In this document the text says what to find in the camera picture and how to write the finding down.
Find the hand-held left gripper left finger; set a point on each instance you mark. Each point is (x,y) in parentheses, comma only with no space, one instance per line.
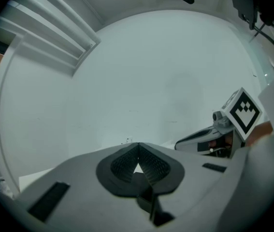
(78,178)

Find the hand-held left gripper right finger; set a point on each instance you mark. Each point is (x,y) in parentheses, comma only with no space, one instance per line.
(194,185)

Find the white door frame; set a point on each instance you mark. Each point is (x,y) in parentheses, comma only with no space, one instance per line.
(54,40)

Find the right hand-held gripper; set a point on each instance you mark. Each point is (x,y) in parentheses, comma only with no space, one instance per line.
(244,112)

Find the glass panel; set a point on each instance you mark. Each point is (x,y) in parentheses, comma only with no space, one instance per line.
(267,57)

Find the black mounted device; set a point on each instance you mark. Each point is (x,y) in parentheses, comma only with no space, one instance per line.
(248,4)

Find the person's right forearm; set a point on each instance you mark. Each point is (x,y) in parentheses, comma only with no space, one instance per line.
(260,132)

